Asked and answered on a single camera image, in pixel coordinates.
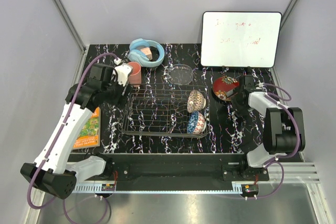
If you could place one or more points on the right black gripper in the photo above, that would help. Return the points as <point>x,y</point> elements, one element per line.
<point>240,108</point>

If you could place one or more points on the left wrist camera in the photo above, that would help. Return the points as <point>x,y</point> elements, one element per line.
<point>100,74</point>

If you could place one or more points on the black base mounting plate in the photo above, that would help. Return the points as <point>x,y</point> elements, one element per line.
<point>226,167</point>

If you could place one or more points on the beige patterned bowl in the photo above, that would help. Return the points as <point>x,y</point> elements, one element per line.
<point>196,101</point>

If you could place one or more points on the pink plastic cup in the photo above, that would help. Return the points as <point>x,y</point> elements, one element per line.
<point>135,76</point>

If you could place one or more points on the blue triangle pattern bowl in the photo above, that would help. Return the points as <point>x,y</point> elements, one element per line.
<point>197,123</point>

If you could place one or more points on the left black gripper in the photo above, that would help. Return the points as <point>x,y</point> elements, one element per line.
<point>121,99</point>

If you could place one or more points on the white dry-erase board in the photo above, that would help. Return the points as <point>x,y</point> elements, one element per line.
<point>239,39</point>

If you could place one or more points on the orange treehouse book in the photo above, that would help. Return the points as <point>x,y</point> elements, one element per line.
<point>89,136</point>

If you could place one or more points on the light blue headphones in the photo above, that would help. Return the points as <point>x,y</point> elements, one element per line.
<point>140,52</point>

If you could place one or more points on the pink wooden block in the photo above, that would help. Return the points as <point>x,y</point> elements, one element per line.
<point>147,52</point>

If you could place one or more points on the clear glass bowl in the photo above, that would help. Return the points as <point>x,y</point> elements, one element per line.
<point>180,74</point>

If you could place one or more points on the black wire dish rack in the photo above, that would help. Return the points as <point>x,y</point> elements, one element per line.
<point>160,109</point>

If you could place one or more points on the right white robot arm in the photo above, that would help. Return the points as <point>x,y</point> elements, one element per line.
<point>283,134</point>

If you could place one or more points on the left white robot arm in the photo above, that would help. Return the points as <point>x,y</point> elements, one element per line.
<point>50,172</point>

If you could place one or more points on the red floral lacquer bowl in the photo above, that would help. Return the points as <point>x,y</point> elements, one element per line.
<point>224,87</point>

